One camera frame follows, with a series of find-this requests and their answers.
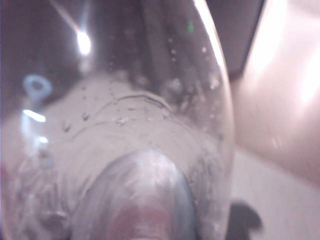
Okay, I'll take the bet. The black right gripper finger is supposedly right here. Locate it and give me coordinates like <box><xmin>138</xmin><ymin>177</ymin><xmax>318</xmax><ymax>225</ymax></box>
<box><xmin>228</xmin><ymin>199</ymin><xmax>263</xmax><ymax>240</ymax></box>

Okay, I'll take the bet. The clear glass cup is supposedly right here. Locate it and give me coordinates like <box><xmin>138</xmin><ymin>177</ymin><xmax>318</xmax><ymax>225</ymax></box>
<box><xmin>0</xmin><ymin>0</ymin><xmax>236</xmax><ymax>240</ymax></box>

